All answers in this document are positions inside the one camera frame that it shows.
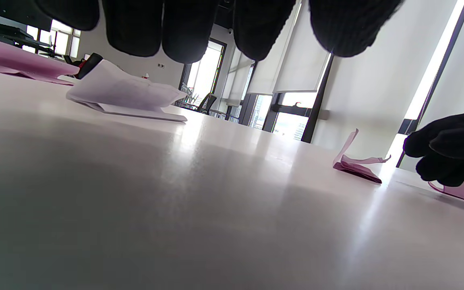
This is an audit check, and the white invoice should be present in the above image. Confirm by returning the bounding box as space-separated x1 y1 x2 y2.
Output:
66 60 188 122

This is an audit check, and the white roller blind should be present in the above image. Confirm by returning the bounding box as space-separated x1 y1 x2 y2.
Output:
313 0 458 158
221 46 255 107
247 0 331 95

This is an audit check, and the person's left hand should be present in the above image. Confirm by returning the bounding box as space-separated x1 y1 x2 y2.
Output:
34 0 404 64

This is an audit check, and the person's right hand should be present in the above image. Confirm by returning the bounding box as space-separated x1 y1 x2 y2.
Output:
403 110 464 188

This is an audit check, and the black and red office chair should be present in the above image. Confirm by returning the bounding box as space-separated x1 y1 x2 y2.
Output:
75 53 104 79

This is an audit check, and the black mesh office chair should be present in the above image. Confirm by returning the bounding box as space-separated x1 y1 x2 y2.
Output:
197 93 218 115

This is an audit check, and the black desk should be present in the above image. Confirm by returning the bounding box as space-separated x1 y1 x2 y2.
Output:
0 0 61 57

